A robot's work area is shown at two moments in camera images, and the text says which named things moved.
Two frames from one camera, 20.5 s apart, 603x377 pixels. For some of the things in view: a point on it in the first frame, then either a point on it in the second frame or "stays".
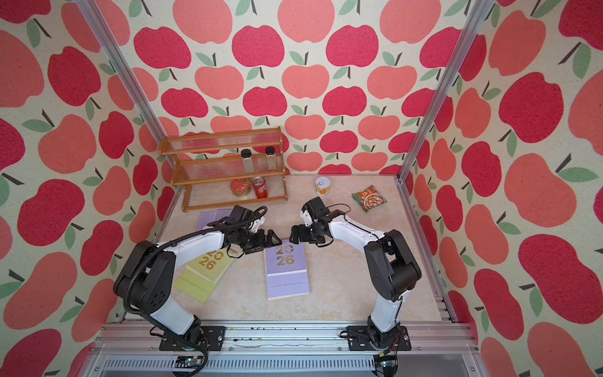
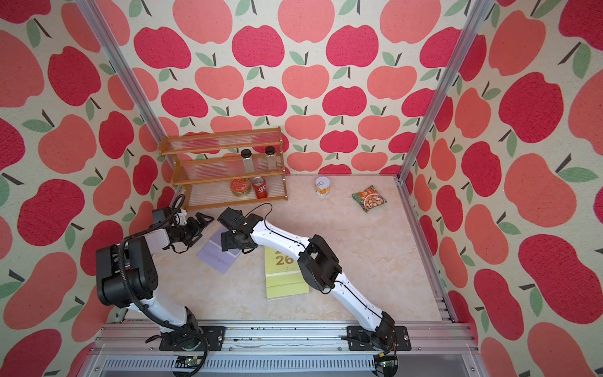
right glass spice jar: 270,151 stays
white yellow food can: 323,185 stays
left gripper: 262,244 → 195,228
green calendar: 199,278 → 283,276
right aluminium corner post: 479,13 stays
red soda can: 260,187 stays
